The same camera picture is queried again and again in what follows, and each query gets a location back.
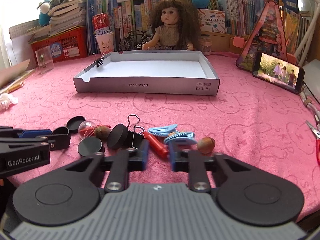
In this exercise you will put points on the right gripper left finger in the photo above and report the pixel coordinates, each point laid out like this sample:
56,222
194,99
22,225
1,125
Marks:
121,164

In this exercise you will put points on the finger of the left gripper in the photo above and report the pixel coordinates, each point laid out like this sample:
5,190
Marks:
57,141
10,132

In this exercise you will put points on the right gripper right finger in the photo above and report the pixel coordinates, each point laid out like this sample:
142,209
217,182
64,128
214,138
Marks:
194,164

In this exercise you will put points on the brown nut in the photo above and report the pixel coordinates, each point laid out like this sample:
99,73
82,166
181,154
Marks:
102,132
206,145

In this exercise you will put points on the black round lid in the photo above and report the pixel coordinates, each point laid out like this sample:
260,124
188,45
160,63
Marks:
74,123

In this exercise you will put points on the black round puck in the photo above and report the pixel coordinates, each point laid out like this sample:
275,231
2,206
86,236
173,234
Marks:
117,137

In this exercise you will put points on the clear plastic capsule ball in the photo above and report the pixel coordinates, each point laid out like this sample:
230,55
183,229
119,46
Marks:
86,129

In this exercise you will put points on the blue decorated hair clip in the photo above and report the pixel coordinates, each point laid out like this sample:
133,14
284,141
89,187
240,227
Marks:
181,138

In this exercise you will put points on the black binder clip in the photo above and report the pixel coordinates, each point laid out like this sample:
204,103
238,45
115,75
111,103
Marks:
98,59
135,130

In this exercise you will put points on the red toy crayon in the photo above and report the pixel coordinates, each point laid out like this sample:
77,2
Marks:
156,145

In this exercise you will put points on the light blue hair clip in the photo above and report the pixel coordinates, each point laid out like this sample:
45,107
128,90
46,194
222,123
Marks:
163,131

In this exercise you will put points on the crumpled white tissue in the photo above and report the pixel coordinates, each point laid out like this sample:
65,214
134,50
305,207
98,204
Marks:
6,100

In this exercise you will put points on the pink bunny table cloth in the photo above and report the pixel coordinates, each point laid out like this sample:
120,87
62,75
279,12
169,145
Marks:
249,119

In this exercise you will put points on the clear acrylic block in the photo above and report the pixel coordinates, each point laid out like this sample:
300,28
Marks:
44,59

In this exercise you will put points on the black binder clip on tray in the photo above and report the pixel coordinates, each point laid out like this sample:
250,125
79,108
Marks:
98,59

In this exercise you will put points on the white cardboard box tray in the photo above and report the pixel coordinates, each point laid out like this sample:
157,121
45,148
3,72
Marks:
151,71

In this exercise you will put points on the red plastic basket left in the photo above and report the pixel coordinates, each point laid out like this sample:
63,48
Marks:
69,45

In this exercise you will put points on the white cat paper cup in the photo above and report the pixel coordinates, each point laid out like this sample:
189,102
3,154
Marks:
105,42

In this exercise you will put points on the blue white plush penguin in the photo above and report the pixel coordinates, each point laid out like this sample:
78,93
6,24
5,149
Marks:
44,7

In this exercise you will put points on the small glass jar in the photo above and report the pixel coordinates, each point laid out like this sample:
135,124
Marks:
205,45

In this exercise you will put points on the smartphone playing video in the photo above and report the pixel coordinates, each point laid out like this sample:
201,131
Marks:
278,72

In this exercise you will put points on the red beer can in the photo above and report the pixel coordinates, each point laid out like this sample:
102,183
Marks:
101,24

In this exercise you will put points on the miniature black bicycle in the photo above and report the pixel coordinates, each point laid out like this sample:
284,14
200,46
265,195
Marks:
134,40

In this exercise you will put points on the stack of books left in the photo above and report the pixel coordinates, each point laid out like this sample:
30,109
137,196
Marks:
67,14

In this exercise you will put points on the brown haired doll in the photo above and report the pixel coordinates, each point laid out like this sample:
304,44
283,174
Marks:
175,26

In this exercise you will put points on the row of books centre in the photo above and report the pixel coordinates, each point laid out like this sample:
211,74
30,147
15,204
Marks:
124,16

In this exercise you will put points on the row of books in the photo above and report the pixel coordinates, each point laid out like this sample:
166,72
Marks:
124,16
235,7

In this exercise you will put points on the colourful white box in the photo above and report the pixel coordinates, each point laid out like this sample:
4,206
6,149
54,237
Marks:
212,20

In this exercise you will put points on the pink triangular dollhouse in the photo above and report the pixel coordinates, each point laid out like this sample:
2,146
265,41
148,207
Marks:
267,36

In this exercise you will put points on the row of books right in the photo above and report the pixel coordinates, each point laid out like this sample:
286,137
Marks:
235,7

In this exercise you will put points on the blue plush ball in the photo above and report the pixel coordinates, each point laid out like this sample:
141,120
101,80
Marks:
200,4

